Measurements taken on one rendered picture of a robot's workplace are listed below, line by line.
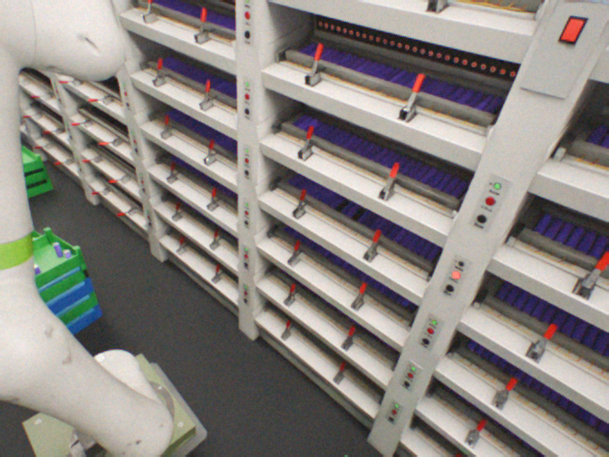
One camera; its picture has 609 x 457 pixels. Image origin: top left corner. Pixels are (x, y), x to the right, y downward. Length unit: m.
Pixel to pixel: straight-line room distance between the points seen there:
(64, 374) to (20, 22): 0.49
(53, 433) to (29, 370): 0.68
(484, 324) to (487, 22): 0.64
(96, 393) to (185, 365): 0.97
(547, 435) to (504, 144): 0.71
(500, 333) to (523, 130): 0.48
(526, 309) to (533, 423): 0.28
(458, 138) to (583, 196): 0.23
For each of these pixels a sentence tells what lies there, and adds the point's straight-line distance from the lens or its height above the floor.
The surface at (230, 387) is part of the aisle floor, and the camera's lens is 1.70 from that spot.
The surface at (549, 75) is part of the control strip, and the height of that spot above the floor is 1.31.
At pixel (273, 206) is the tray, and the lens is 1.25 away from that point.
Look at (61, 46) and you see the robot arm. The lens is 0.69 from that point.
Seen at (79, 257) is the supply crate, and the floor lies 0.36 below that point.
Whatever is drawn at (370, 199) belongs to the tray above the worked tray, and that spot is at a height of 0.94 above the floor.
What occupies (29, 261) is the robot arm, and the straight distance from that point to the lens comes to 0.82.
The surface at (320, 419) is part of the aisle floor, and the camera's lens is 1.65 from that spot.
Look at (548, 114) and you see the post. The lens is 0.79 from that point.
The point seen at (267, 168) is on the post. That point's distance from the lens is 1.27.
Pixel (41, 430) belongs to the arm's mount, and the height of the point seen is 0.32.
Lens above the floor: 1.46
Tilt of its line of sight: 37 degrees down
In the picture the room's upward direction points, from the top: 7 degrees clockwise
